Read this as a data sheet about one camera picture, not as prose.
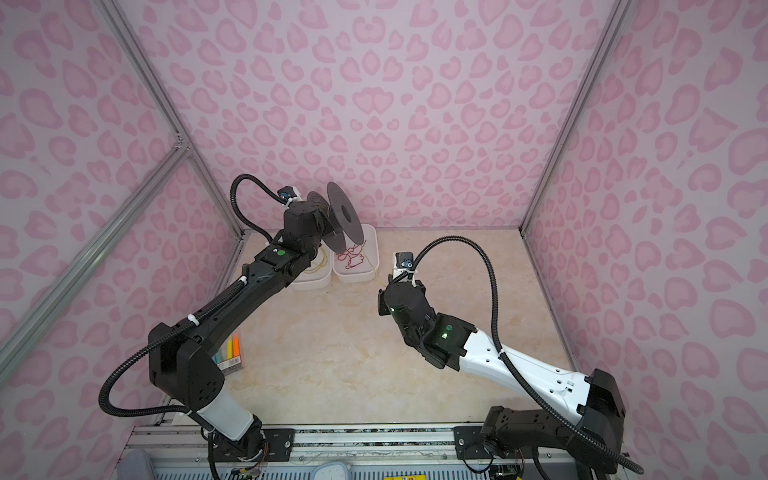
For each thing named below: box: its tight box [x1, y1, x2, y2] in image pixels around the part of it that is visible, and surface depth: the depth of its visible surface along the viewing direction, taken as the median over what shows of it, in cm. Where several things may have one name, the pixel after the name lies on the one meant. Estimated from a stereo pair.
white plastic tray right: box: [332, 224, 380, 283], surface depth 110 cm
